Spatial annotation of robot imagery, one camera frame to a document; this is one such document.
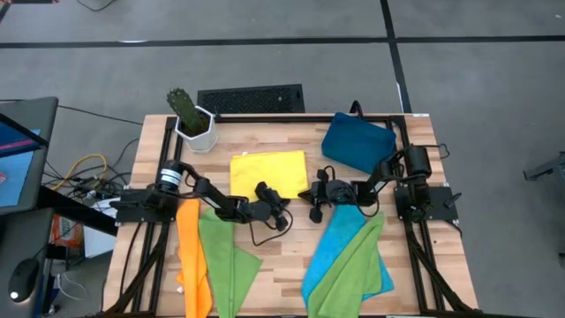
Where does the green cactus plant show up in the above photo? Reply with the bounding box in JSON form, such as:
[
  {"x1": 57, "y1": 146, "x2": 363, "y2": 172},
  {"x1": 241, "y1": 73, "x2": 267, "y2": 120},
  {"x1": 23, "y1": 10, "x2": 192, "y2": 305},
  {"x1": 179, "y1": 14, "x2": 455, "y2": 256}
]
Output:
[{"x1": 166, "y1": 87, "x2": 208, "y2": 136}]

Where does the orange cardboard box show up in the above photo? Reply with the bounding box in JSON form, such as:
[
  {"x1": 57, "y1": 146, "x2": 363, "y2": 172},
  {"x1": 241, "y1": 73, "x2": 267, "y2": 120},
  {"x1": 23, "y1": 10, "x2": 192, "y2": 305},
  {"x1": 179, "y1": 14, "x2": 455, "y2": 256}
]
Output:
[{"x1": 51, "y1": 215, "x2": 84, "y2": 248}]

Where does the green microfiber towel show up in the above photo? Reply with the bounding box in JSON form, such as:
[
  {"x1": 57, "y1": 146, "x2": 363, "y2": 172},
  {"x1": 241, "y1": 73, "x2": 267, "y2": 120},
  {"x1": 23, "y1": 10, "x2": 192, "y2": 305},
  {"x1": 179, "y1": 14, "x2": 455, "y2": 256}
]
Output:
[
  {"x1": 307, "y1": 211, "x2": 386, "y2": 318},
  {"x1": 198, "y1": 207, "x2": 264, "y2": 318}
]

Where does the yellow microfiber towel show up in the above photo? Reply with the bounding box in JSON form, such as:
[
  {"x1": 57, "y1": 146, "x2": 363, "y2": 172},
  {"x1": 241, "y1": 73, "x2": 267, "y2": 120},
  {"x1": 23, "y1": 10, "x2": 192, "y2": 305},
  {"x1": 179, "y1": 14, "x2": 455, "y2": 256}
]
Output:
[{"x1": 229, "y1": 149, "x2": 309, "y2": 202}]

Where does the yellow cable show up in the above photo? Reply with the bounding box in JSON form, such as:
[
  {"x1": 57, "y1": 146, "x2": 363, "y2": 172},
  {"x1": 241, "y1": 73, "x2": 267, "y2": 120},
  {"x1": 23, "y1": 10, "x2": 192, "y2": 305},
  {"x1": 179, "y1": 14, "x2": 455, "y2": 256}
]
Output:
[{"x1": 52, "y1": 153, "x2": 109, "y2": 192}]

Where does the light blue microfiber towel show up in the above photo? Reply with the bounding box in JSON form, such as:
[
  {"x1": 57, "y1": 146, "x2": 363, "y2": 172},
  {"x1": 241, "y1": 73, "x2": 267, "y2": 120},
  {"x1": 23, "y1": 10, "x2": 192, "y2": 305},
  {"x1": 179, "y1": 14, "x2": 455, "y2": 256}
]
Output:
[{"x1": 301, "y1": 203, "x2": 396, "y2": 310}]

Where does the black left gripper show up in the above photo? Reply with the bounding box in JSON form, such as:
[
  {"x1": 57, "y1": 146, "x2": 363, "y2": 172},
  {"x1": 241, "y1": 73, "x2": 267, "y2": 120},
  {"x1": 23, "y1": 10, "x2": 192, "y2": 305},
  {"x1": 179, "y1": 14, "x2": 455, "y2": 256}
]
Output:
[{"x1": 240, "y1": 180, "x2": 291, "y2": 232}]

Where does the black computer mouse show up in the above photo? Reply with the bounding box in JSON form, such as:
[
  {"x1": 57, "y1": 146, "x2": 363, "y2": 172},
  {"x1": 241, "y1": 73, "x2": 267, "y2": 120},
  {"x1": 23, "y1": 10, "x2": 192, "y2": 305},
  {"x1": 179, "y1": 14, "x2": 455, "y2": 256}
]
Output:
[{"x1": 8, "y1": 258, "x2": 41, "y2": 304}]

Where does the grey metal stand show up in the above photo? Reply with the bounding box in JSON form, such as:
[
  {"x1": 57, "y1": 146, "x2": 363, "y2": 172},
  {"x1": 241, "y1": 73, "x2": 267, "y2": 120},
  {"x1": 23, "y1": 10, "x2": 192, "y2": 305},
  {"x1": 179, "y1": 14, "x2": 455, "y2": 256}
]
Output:
[{"x1": 523, "y1": 152, "x2": 565, "y2": 182}]

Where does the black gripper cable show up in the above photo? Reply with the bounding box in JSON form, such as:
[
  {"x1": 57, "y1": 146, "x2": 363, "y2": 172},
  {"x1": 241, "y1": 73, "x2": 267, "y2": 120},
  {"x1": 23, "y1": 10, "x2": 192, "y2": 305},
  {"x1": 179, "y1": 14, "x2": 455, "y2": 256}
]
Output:
[{"x1": 249, "y1": 207, "x2": 295, "y2": 247}]

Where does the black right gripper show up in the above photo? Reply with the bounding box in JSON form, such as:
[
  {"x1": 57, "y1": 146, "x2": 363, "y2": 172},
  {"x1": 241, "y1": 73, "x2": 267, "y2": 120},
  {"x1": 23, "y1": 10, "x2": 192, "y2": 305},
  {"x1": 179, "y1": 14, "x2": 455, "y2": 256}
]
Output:
[{"x1": 298, "y1": 169, "x2": 357, "y2": 224}]

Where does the grey desk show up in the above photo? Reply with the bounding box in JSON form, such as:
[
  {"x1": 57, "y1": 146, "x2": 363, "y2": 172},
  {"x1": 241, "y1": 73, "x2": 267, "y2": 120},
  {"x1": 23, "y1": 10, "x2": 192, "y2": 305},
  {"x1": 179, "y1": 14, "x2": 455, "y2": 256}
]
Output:
[{"x1": 0, "y1": 207, "x2": 54, "y2": 318}]

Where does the black floor vent grate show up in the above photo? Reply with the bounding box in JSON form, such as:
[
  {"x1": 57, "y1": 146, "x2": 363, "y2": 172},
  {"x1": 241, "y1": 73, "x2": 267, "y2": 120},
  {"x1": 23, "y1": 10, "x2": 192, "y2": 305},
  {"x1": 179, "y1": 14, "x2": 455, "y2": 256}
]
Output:
[{"x1": 197, "y1": 83, "x2": 305, "y2": 115}]

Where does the white hexagonal plant pot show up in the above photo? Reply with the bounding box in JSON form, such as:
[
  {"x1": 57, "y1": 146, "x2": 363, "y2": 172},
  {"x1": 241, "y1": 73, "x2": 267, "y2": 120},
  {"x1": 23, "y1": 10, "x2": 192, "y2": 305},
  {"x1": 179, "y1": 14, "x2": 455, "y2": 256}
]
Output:
[{"x1": 174, "y1": 104, "x2": 219, "y2": 155}]

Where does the black aluminium table frame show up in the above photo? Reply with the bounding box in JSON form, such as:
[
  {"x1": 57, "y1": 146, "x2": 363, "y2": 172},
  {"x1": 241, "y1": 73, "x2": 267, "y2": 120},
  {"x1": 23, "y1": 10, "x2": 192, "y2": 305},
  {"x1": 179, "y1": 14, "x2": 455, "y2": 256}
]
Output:
[{"x1": 103, "y1": 113, "x2": 478, "y2": 318}]

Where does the grey computer monitor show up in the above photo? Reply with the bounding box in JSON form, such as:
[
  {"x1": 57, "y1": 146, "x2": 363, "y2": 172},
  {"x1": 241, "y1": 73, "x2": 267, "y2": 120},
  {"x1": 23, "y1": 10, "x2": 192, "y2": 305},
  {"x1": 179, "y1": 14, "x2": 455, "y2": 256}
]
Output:
[{"x1": 0, "y1": 96, "x2": 59, "y2": 216}]

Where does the white box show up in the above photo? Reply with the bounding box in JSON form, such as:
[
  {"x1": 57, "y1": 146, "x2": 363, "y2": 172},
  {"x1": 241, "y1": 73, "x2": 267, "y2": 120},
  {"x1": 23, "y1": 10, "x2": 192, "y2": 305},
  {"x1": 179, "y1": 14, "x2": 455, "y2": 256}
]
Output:
[{"x1": 82, "y1": 198, "x2": 118, "y2": 260}]

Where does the dark teal fabric bin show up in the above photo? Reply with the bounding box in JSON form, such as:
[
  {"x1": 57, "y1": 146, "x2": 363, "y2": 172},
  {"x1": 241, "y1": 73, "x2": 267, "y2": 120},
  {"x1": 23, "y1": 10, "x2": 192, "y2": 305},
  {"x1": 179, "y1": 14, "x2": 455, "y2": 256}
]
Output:
[{"x1": 320, "y1": 111, "x2": 397, "y2": 176}]

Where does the orange microfiber towel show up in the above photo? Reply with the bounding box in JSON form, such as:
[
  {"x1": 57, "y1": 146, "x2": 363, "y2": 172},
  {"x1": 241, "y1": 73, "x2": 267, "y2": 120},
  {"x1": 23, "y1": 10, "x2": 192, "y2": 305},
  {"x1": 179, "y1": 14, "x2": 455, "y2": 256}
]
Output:
[{"x1": 175, "y1": 198, "x2": 214, "y2": 318}]

